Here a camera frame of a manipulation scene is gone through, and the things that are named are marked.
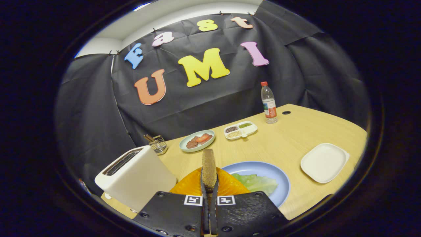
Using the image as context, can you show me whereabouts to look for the brown toast slice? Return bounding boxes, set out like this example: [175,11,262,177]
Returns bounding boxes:
[201,149,217,193]

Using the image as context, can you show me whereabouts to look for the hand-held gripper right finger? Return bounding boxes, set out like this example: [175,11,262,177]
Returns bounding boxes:
[210,167,286,237]

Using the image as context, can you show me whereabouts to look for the blue round plate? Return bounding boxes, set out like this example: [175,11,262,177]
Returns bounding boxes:
[221,161,290,208]

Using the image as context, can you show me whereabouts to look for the green lettuce leaf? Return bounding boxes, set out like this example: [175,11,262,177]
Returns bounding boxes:
[232,173,278,196]

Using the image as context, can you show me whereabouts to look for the clear water bottle red cap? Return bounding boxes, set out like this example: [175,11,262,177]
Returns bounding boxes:
[261,81,278,124]

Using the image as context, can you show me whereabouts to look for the white divided seasoning dish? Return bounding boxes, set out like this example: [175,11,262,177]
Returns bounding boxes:
[224,121,258,141]

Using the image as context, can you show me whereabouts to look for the pale green round plate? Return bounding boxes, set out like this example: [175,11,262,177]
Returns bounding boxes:
[179,130,215,152]

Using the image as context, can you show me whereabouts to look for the white toaster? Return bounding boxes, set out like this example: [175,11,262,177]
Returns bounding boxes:
[95,145,177,213]

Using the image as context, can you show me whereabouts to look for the white square plate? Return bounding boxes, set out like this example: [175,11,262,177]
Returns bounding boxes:
[300,143,350,184]

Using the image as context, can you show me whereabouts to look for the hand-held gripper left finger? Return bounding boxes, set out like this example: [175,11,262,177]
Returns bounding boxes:
[133,167,211,237]

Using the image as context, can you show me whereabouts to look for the wire mesh utensil holder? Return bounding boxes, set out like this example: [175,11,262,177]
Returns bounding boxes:
[149,135,168,155]

